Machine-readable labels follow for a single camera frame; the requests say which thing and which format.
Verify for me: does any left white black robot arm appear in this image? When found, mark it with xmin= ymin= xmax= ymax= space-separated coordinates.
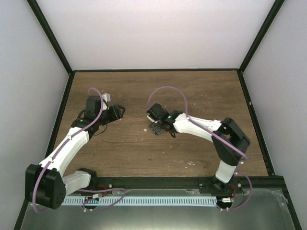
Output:
xmin=25 ymin=93 xmax=125 ymax=209

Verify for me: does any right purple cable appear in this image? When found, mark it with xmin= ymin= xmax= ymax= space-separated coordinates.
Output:
xmin=146 ymin=86 xmax=253 ymax=212

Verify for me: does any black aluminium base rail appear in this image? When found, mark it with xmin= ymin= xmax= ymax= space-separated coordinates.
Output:
xmin=86 ymin=175 xmax=287 ymax=196

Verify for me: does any light blue slotted cable duct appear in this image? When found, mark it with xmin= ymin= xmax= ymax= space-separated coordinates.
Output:
xmin=62 ymin=196 xmax=217 ymax=207

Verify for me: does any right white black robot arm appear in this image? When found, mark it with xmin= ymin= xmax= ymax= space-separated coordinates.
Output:
xmin=147 ymin=103 xmax=250 ymax=193

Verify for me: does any black enclosure frame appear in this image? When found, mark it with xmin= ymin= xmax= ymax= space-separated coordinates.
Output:
xmin=13 ymin=0 xmax=303 ymax=230

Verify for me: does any metal front plate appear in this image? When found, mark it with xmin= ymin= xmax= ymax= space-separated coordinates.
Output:
xmin=21 ymin=189 xmax=298 ymax=230

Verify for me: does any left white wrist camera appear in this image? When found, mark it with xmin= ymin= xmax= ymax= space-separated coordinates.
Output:
xmin=102 ymin=93 xmax=111 ymax=103

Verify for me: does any purple cable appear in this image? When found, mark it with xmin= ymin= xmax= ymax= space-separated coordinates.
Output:
xmin=32 ymin=87 xmax=127 ymax=213
xmin=146 ymin=86 xmax=253 ymax=212

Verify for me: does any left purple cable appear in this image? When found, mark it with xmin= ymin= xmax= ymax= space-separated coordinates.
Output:
xmin=32 ymin=87 xmax=127 ymax=213

